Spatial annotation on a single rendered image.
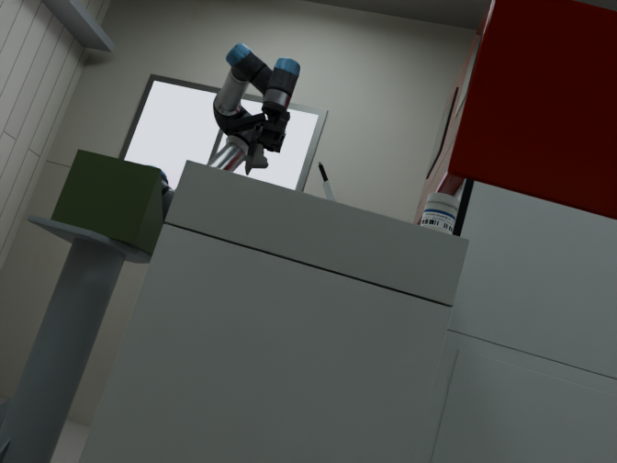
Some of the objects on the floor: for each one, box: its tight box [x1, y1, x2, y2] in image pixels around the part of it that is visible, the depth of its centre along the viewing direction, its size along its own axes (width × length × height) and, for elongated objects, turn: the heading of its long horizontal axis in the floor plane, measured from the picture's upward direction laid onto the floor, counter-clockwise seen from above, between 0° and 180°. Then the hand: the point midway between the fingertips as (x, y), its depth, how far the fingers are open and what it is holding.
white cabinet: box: [78, 224, 453, 463], centre depth 180 cm, size 64×96×82 cm, turn 50°
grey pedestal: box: [0, 214, 151, 463], centre depth 203 cm, size 51×44×82 cm
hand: (245, 170), depth 195 cm, fingers closed
